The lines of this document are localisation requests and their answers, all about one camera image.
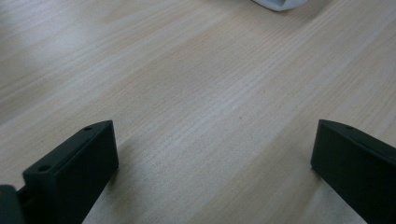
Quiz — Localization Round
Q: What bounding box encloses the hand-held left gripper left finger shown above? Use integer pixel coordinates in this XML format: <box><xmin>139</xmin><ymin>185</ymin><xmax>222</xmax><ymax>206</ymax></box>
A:
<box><xmin>18</xmin><ymin>119</ymin><xmax>120</xmax><ymax>224</ymax></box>

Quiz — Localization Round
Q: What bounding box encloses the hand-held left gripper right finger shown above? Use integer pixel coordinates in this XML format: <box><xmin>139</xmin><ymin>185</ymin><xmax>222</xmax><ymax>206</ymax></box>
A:
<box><xmin>310</xmin><ymin>119</ymin><xmax>396</xmax><ymax>224</ymax></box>

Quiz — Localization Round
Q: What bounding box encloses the white T-shirt blue print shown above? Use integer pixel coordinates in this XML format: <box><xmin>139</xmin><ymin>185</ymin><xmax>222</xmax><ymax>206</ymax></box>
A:
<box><xmin>251</xmin><ymin>0</ymin><xmax>308</xmax><ymax>12</ymax></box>

